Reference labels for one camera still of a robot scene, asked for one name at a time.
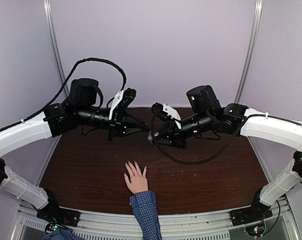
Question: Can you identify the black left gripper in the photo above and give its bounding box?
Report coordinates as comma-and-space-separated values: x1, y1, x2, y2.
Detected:
76, 104, 147, 141

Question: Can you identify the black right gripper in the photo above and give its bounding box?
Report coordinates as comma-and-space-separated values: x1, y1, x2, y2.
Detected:
152, 110, 214, 150

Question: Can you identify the clear nail polish bottle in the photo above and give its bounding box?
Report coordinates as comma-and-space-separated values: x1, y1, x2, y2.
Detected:
148, 133, 154, 144

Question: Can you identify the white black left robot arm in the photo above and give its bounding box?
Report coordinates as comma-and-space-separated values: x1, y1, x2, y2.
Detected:
0, 78, 149, 222

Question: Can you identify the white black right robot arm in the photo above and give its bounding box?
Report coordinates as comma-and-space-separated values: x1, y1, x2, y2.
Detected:
148, 85, 302, 221

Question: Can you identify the mannequin hand with painted nails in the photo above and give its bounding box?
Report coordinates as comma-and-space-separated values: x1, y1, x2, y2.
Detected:
124, 161, 149, 195

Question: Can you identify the blue checkered shirt sleeve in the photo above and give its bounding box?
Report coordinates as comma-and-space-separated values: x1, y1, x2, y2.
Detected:
130, 191, 162, 240

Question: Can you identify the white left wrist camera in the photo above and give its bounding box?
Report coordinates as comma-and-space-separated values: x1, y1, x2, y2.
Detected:
109, 88, 136, 122

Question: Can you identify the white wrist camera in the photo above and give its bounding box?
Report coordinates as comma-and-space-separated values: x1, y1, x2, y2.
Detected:
151, 102, 182, 130
109, 88, 136, 122

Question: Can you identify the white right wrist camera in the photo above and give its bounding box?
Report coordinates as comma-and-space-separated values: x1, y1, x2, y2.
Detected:
151, 102, 182, 130

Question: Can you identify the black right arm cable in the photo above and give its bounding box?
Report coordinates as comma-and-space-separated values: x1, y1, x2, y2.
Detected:
150, 112, 246, 165

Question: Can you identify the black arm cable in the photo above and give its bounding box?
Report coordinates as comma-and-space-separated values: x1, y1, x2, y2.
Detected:
150, 112, 246, 165
20, 57, 128, 123

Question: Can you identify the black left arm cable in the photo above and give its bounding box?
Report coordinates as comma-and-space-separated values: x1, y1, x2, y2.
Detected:
20, 57, 128, 123

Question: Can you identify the slotted aluminium base rail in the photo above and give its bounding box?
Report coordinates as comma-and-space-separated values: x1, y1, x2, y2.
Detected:
9, 192, 301, 240

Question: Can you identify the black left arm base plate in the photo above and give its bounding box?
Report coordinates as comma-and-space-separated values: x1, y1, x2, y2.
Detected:
36, 208, 80, 228

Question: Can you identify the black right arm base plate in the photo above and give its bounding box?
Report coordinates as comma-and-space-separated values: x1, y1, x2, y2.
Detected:
230, 206, 273, 226

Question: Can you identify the left aluminium frame post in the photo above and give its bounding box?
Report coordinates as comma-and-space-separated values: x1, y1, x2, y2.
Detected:
43, 0, 66, 85

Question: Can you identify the aluminium frame post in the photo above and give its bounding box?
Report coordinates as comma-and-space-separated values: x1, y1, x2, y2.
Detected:
234, 0, 264, 104
43, 0, 66, 85

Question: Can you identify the right aluminium frame post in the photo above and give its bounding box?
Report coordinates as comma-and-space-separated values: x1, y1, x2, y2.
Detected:
234, 0, 264, 104

